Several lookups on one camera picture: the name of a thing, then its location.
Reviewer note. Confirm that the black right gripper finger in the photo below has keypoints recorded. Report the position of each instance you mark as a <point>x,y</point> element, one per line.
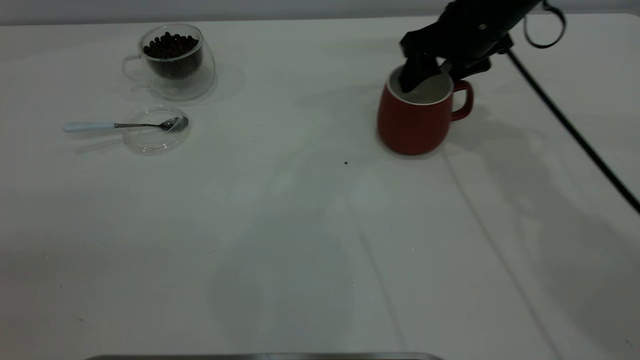
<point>470,69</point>
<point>417,72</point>

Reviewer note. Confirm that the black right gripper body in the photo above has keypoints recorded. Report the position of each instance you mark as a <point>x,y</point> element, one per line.
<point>470,30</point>

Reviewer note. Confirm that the red ceramic mug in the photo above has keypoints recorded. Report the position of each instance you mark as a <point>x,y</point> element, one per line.
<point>410,127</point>

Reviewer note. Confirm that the dark coffee beans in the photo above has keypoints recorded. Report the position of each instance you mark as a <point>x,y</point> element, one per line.
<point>172,52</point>

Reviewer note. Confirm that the clear round glass lid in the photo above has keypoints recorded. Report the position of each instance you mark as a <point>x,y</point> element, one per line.
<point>150,142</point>

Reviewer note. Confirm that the clear double-wall glass cup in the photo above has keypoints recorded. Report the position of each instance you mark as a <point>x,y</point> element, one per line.
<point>202,82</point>

